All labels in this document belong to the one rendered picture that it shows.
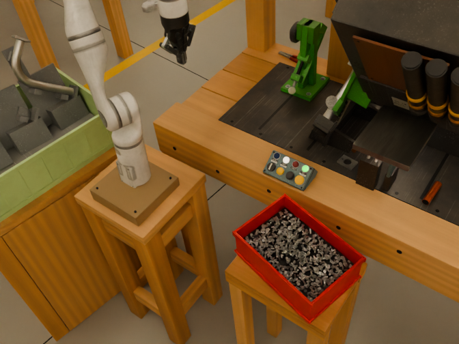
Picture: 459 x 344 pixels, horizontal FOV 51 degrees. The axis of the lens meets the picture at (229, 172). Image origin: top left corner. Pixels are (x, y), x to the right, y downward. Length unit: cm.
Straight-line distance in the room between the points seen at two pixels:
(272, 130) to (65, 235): 90
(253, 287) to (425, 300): 116
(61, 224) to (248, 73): 94
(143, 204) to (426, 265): 86
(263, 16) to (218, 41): 187
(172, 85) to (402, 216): 231
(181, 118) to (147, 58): 204
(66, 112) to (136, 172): 52
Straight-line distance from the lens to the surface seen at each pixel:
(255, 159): 162
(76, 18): 138
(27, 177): 178
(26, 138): 193
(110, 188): 162
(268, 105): 182
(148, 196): 157
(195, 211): 173
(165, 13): 128
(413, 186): 159
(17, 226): 185
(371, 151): 134
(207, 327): 229
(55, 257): 204
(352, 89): 150
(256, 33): 211
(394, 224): 148
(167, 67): 367
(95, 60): 137
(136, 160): 152
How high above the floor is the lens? 206
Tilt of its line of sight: 47 degrees down
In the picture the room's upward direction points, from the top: 6 degrees counter-clockwise
